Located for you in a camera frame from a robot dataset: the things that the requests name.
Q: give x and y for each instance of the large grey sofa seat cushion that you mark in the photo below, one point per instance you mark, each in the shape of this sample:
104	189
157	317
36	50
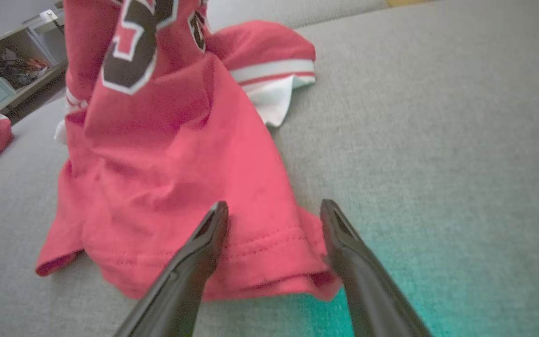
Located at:
438	140

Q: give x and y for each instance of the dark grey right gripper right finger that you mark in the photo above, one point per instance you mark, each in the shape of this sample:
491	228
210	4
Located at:
363	281

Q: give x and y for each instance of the yellow sofa backrest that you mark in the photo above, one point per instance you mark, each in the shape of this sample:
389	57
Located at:
405	2

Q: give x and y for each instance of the red jersey shirt white sleeves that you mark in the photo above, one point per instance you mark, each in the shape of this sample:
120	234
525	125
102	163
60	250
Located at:
180	164

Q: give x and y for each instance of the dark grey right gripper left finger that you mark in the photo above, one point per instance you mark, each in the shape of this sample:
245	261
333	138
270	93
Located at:
190	271

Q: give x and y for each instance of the clutter pile in cabinet shelf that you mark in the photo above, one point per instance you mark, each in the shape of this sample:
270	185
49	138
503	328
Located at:
17	70

